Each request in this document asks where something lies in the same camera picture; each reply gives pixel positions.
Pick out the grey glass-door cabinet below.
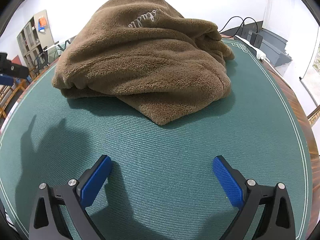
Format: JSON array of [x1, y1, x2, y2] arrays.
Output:
[[17, 9, 54, 68]]

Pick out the black adapter cable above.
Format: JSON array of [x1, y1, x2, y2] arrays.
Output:
[[219, 16, 258, 33]]

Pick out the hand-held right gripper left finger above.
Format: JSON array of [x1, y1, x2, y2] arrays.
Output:
[[26, 154, 113, 240]]

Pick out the white power strip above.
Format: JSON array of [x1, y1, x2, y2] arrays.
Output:
[[234, 35, 270, 62]]

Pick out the wooden chair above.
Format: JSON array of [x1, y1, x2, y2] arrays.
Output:
[[0, 77, 27, 120]]

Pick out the green table mat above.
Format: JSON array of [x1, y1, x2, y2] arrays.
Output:
[[0, 39, 313, 240]]

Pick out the brown fleece sweater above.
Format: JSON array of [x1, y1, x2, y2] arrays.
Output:
[[52, 0, 235, 126]]

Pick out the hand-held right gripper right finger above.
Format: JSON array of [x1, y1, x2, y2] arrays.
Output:
[[212, 155, 297, 240]]

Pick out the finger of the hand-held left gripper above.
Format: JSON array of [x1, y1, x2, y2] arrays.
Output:
[[0, 52, 30, 85]]

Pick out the black metal chair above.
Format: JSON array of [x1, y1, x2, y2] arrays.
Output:
[[33, 46, 50, 77]]

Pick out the glass table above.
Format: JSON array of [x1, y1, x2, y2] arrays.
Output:
[[47, 37, 75, 63]]

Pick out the grey stair steps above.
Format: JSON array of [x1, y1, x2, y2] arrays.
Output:
[[260, 29, 293, 67]]

